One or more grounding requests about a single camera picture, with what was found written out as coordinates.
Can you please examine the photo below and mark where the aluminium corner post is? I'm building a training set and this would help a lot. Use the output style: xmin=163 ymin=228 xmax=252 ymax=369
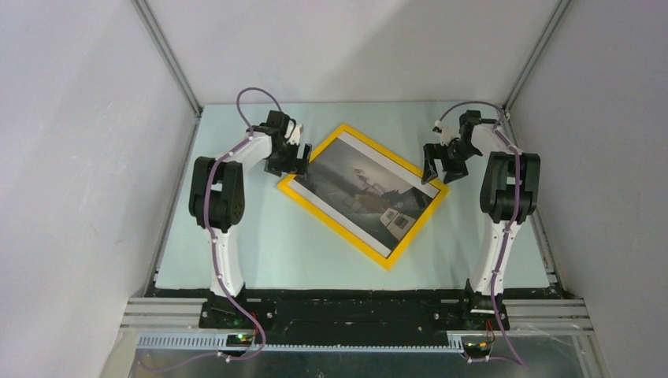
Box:
xmin=500 ymin=0 xmax=573 ymax=118
xmin=130 ymin=0 xmax=203 ymax=118

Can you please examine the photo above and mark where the aluminium front rail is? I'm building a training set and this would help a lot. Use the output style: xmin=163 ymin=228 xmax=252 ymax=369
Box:
xmin=120 ymin=298 xmax=594 ymax=341

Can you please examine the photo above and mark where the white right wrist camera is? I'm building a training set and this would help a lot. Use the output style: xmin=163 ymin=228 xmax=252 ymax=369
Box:
xmin=432 ymin=120 xmax=458 ymax=146

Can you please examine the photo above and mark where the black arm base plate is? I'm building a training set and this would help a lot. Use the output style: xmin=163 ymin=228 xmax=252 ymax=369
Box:
xmin=199 ymin=288 xmax=510 ymax=347

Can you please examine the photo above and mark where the grey slotted cable duct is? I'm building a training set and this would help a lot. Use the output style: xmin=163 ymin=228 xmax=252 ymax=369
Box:
xmin=136 ymin=333 xmax=471 ymax=354

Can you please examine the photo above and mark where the mountain landscape photo print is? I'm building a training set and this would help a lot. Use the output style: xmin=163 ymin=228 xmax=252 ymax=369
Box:
xmin=288 ymin=136 xmax=440 ymax=258

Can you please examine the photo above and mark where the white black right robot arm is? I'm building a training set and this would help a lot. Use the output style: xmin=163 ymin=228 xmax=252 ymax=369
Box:
xmin=421 ymin=110 xmax=541 ymax=329

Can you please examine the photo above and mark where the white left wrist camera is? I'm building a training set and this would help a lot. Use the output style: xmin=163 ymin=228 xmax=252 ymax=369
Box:
xmin=284 ymin=120 xmax=303 ymax=146

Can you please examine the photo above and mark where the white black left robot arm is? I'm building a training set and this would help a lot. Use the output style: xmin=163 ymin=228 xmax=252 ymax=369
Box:
xmin=188 ymin=110 xmax=312 ymax=328

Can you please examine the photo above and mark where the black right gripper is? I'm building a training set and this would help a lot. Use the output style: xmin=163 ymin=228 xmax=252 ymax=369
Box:
xmin=421 ymin=141 xmax=479 ymax=184

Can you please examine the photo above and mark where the aluminium corner post right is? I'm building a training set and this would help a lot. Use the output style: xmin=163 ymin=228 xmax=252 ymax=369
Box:
xmin=500 ymin=0 xmax=573 ymax=118

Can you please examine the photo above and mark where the aluminium corner post left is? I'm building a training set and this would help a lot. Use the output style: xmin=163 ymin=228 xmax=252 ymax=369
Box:
xmin=130 ymin=0 xmax=203 ymax=118

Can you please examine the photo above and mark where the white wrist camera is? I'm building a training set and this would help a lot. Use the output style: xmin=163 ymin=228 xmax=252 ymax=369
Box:
xmin=284 ymin=120 xmax=303 ymax=146
xmin=432 ymin=120 xmax=458 ymax=146

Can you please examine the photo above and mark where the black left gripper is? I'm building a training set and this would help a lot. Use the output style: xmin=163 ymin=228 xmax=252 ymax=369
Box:
xmin=265 ymin=140 xmax=310 ymax=180

